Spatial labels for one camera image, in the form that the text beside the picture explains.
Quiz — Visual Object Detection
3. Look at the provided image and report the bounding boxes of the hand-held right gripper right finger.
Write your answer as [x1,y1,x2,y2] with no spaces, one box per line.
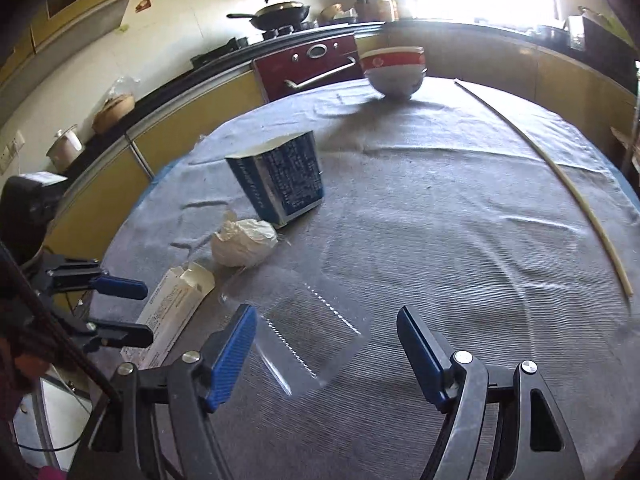
[396,306,586,480]

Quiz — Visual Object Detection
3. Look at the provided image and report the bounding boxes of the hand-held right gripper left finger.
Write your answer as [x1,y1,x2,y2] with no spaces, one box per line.
[75,303,258,480]

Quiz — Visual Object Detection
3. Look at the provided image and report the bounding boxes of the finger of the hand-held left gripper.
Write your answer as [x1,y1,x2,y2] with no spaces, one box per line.
[50,316,154,353]
[32,254,149,302]

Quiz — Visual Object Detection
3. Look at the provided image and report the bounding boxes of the long white box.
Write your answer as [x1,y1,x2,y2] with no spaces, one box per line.
[120,261,217,371]

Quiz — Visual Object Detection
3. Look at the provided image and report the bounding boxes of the clear plastic bag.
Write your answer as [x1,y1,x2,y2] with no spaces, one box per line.
[220,265,373,398]

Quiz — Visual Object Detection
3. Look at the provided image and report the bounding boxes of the white plastic bag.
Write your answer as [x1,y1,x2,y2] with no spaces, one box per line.
[210,210,279,267]

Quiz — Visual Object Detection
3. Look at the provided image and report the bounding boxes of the blue and white carton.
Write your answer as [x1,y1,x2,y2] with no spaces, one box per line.
[225,130,325,228]

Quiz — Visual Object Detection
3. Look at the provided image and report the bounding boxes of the yellow base cabinets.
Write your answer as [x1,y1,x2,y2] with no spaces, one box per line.
[40,25,638,261]

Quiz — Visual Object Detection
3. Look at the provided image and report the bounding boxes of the small white cooker pot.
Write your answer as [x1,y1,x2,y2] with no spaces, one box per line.
[46,125,85,171]

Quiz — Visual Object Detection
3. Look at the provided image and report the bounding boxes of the blue table cover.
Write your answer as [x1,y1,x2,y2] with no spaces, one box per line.
[102,152,632,271]

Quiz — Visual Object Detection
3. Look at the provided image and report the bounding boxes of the grey tablecloth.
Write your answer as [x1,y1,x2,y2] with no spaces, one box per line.
[97,77,633,480]

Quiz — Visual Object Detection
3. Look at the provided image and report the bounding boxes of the bamboo basket in plastic bag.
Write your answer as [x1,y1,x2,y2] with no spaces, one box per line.
[91,77,137,135]

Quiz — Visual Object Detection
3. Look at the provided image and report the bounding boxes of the long wooden stick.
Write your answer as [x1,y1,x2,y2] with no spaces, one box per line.
[454,79,635,296]

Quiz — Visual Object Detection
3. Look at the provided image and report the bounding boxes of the gas stove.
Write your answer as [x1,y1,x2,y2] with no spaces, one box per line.
[190,22,321,68]

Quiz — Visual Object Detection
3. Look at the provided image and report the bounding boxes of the red oven door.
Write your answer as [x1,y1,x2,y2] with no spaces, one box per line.
[252,35,371,103]

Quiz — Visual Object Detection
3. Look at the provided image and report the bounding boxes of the red banded white bowl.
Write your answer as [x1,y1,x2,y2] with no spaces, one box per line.
[360,46,427,77]

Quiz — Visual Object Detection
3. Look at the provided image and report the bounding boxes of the black wok with lid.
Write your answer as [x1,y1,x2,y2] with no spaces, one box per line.
[227,0,311,31]

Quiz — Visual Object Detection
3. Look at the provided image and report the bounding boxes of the bowls beside stove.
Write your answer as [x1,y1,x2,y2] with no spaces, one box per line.
[319,2,352,26]

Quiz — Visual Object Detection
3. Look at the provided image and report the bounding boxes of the steel pot by sink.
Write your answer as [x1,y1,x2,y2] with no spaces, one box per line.
[537,24,571,47]

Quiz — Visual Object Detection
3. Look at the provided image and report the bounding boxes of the black cable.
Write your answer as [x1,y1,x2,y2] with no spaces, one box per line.
[0,242,123,406]

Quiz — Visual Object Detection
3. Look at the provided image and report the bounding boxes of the white wall switch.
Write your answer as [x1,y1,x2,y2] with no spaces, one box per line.
[0,130,26,166]

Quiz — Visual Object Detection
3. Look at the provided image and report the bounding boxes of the yellow framed wall cabinet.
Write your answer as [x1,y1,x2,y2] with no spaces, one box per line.
[0,0,132,91]

